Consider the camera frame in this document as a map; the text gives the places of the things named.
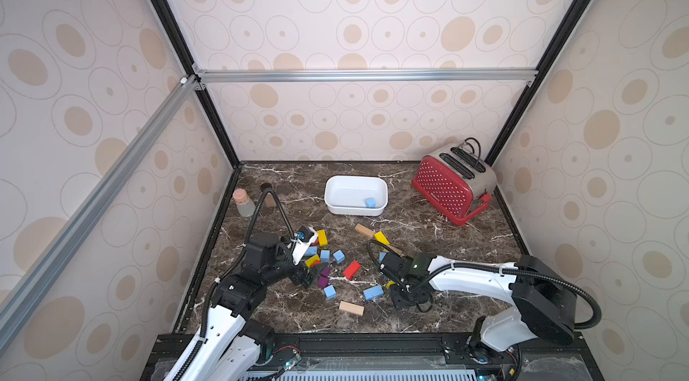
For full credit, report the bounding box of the black lid spice jar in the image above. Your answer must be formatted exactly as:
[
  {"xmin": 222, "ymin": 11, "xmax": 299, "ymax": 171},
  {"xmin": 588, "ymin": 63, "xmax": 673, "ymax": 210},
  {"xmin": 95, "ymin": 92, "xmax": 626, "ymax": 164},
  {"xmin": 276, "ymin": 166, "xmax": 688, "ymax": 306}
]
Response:
[{"xmin": 260, "ymin": 183, "xmax": 276, "ymax": 208}]

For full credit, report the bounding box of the natural wood flat block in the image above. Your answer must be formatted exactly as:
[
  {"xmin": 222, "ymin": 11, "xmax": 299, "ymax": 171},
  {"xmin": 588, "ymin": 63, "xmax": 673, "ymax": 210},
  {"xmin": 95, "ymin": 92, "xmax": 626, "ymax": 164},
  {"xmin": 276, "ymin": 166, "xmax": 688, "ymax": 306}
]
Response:
[{"xmin": 339, "ymin": 301, "xmax": 364, "ymax": 316}]

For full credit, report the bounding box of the long blue block left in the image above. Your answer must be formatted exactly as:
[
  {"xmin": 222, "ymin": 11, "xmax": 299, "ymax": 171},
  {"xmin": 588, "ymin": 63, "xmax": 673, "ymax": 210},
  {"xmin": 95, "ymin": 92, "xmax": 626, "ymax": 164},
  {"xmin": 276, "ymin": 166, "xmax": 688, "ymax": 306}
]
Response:
[{"xmin": 304, "ymin": 246, "xmax": 319, "ymax": 257}]

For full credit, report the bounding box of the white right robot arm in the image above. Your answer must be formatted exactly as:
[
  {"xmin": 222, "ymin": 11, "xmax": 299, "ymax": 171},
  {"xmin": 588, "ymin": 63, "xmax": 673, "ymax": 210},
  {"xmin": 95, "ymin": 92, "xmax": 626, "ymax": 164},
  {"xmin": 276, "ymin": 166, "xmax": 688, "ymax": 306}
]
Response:
[{"xmin": 366, "ymin": 239, "xmax": 602, "ymax": 364}]

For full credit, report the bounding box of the purple block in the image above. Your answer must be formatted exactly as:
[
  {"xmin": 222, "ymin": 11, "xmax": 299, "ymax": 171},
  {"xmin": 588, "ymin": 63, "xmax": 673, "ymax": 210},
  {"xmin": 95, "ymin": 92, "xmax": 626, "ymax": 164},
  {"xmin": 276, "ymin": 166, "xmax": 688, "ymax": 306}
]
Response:
[{"xmin": 318, "ymin": 268, "xmax": 331, "ymax": 289}]

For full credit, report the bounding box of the yellow block centre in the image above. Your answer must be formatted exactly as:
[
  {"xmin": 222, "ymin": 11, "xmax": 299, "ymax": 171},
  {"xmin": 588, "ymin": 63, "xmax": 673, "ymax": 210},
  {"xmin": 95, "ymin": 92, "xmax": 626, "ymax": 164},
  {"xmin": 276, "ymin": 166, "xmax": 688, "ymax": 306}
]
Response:
[{"xmin": 374, "ymin": 232, "xmax": 390, "ymax": 246}]

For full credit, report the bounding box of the yellow flat block left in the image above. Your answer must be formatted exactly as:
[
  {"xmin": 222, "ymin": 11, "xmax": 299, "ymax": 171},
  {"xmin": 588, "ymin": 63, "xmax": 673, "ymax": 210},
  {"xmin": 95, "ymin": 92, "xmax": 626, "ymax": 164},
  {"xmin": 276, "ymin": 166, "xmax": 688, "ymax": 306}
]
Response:
[{"xmin": 317, "ymin": 229, "xmax": 328, "ymax": 247}]

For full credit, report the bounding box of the silver horizontal frame bar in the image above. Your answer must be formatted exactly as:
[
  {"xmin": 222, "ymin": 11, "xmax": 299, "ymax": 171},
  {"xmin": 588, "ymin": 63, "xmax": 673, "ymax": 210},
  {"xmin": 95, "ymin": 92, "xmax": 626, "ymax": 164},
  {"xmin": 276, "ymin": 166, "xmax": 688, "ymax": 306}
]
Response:
[{"xmin": 197, "ymin": 68, "xmax": 538, "ymax": 85}]

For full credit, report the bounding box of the silver left frame bar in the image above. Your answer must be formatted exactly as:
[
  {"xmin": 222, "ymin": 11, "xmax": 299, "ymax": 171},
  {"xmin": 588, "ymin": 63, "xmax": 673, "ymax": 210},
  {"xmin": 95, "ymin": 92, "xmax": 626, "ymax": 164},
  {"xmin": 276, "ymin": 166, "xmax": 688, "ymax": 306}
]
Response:
[{"xmin": 1, "ymin": 75, "xmax": 198, "ymax": 352}]

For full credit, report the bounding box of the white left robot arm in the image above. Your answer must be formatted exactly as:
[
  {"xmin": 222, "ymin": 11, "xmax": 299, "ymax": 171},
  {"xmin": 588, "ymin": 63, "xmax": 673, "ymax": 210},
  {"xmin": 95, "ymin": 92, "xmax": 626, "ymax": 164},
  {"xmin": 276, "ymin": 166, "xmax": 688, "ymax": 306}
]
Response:
[{"xmin": 165, "ymin": 186, "xmax": 323, "ymax": 380}]

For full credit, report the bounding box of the white plastic tub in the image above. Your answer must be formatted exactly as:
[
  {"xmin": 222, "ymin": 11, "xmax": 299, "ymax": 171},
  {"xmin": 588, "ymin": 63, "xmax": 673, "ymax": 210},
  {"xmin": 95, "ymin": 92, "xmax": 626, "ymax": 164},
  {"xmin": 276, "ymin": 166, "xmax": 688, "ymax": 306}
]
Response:
[{"xmin": 324, "ymin": 176, "xmax": 389, "ymax": 217}]

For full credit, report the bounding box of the red polka dot toaster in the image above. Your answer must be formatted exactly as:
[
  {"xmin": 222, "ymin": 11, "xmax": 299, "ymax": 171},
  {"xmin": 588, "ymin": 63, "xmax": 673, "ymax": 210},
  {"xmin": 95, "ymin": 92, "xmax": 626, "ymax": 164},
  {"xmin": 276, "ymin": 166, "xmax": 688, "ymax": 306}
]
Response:
[{"xmin": 412, "ymin": 137, "xmax": 497, "ymax": 226}]

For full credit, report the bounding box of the blue cube left cluster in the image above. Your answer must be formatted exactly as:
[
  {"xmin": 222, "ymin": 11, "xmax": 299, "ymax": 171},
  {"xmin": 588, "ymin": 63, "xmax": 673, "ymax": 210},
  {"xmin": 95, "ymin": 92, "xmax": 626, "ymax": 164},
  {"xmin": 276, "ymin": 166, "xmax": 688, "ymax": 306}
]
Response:
[{"xmin": 332, "ymin": 250, "xmax": 346, "ymax": 264}]

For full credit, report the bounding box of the long blue block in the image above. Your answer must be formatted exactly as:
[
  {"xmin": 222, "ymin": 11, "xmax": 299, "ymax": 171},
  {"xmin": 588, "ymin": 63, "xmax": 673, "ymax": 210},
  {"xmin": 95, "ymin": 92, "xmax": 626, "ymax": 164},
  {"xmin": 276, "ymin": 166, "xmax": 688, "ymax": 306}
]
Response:
[
  {"xmin": 364, "ymin": 285, "xmax": 384, "ymax": 301},
  {"xmin": 304, "ymin": 246, "xmax": 319, "ymax": 257}
]

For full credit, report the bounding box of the natural wood block rear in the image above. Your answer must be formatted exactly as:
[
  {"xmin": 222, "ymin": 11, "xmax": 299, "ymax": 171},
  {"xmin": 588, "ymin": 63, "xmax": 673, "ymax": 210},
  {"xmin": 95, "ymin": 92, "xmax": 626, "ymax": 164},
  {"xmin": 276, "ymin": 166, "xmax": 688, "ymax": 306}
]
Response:
[{"xmin": 355, "ymin": 224, "xmax": 375, "ymax": 239}]

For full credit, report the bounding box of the pink lid glass jar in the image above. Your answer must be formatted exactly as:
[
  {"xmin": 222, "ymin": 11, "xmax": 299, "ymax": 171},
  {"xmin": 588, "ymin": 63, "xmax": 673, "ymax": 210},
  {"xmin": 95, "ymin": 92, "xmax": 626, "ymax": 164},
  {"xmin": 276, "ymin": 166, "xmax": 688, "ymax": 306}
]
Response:
[{"xmin": 233, "ymin": 188, "xmax": 256, "ymax": 218}]

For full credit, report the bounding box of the natural wood block middle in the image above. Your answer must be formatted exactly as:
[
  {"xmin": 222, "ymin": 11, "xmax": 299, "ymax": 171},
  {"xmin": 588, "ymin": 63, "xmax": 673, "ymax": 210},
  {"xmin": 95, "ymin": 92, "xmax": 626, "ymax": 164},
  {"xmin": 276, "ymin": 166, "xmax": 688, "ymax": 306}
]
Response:
[{"xmin": 388, "ymin": 245, "xmax": 404, "ymax": 256}]

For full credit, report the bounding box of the long red block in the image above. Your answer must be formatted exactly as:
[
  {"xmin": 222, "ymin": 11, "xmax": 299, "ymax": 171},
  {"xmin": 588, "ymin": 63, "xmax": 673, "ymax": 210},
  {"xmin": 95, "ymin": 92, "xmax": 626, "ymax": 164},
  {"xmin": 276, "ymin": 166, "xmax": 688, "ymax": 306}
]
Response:
[{"xmin": 343, "ymin": 261, "xmax": 361, "ymax": 280}]

